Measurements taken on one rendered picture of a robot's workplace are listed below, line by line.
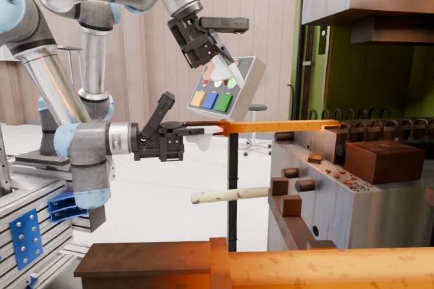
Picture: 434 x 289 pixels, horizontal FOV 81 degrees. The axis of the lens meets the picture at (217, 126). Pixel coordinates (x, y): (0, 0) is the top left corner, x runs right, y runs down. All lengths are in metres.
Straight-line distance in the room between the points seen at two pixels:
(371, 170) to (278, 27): 3.82
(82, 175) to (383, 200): 0.61
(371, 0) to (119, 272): 0.67
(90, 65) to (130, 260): 0.96
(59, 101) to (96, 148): 0.18
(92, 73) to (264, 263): 1.00
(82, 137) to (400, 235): 0.69
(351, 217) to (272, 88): 3.77
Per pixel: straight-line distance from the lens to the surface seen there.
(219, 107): 1.07
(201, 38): 0.57
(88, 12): 1.01
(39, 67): 0.73
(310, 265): 0.20
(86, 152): 0.61
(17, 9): 0.60
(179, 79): 4.60
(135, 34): 4.79
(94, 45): 1.07
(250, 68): 1.07
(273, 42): 4.27
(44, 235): 1.17
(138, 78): 4.76
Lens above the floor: 1.14
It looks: 12 degrees down
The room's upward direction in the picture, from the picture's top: straight up
